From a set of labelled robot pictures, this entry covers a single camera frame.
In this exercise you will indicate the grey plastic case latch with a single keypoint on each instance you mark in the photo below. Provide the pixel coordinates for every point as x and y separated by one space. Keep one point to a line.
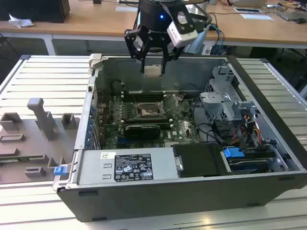
96 60

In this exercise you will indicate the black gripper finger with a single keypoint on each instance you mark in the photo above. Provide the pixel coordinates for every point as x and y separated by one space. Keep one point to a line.
134 45
165 57

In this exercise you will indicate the silver metal drive cage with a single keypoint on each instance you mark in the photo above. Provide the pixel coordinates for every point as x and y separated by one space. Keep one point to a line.
216 105

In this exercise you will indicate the small CPU plate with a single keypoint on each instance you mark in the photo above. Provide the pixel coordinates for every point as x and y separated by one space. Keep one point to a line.
152 71

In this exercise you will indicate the green RAM stick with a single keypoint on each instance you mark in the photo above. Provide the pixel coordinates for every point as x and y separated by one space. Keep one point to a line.
14 158

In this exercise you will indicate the silver laptop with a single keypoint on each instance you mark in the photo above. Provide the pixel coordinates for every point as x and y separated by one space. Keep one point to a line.
249 3

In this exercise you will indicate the blue plastic case clip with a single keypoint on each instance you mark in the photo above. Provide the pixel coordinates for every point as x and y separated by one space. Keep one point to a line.
60 171

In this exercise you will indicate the crumpled white paper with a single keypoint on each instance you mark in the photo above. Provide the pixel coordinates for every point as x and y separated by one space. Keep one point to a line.
20 21

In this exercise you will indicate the open black PC case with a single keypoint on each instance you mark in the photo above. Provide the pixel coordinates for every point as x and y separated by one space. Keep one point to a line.
168 201

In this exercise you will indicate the long wooden desk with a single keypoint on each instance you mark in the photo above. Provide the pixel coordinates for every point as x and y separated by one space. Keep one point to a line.
96 21

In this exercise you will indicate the black RAM slot bank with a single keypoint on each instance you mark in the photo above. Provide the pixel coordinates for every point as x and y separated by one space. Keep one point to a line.
144 96
146 122

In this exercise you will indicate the flat tablet with white rim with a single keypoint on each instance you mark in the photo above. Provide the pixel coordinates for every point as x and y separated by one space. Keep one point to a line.
247 10

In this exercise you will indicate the white power adapter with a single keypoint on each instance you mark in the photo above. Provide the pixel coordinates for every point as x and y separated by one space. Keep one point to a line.
207 50

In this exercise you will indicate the black hard disk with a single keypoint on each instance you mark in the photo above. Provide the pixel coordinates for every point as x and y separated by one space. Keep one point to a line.
247 165

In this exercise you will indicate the silver power supply with label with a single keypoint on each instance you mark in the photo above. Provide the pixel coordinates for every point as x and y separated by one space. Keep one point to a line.
96 172

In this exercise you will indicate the grey parts rack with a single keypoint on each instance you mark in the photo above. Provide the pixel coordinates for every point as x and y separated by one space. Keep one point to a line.
28 143

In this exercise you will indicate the CPU socket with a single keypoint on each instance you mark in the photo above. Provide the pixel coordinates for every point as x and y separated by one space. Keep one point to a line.
148 111

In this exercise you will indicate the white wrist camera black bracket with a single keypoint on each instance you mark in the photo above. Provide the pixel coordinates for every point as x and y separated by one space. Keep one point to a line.
181 36

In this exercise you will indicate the dark closed laptop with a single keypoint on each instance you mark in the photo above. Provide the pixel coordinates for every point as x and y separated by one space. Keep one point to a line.
291 15

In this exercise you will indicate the blue disk carrier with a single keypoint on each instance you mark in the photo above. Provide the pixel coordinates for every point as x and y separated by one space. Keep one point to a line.
232 152

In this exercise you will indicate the black plastic shroud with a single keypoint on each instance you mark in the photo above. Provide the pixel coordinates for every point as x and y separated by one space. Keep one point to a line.
199 160

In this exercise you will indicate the green motherboard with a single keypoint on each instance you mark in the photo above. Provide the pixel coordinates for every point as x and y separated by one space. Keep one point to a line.
184 129

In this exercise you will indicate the black graphics card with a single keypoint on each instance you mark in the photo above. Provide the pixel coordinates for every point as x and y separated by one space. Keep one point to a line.
141 131

